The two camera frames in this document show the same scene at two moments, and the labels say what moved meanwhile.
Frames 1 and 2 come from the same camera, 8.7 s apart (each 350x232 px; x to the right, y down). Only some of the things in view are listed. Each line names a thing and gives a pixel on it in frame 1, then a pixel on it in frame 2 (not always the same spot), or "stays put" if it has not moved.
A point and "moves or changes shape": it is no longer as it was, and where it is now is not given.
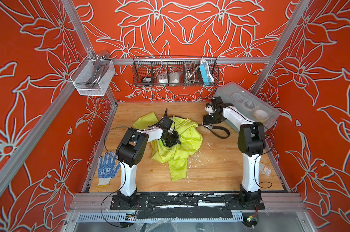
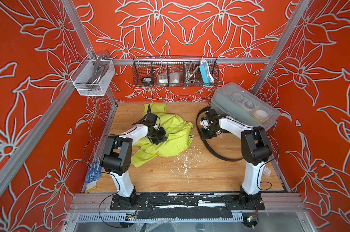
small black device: x=146 y=80 stays put
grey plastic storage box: x=252 y=105 stays put
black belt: x=216 y=127 moves or changes shape
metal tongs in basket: x=190 y=72 stays put
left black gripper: x=175 y=141 to x=162 y=137
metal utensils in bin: x=101 y=67 stays put
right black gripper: x=207 y=120 to x=204 y=135
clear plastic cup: x=174 y=78 stays put
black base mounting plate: x=132 y=202 stays put
